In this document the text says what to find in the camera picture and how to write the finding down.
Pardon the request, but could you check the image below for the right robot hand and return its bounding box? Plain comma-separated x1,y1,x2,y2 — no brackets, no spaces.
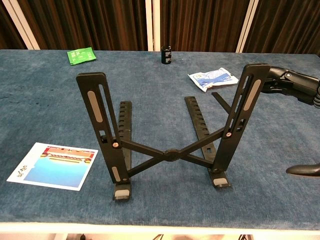
261,65,320,177

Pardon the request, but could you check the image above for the black folding laptop stand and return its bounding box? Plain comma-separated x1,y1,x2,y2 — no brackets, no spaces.
75,62,271,202

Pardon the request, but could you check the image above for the dark brown curtain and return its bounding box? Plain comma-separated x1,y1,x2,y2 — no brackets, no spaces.
0,0,28,50
16,0,149,52
242,0,320,55
159,0,251,53

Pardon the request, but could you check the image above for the white and blue packet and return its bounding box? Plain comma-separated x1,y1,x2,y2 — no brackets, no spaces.
187,66,240,93

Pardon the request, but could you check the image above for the small black cylinder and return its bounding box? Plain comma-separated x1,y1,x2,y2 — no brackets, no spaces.
161,45,173,65

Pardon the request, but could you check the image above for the blue table cloth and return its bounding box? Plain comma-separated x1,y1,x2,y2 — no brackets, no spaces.
0,49,320,231

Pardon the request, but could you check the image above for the green sachet packet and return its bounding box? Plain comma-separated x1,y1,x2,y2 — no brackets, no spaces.
66,46,97,66

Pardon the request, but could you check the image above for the picture card with blue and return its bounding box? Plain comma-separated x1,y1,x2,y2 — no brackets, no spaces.
6,142,99,192

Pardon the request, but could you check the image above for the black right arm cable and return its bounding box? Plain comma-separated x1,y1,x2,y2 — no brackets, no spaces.
312,84,320,109

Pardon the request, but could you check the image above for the white frame post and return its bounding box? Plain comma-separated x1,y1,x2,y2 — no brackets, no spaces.
235,0,260,54
1,0,41,50
145,0,161,52

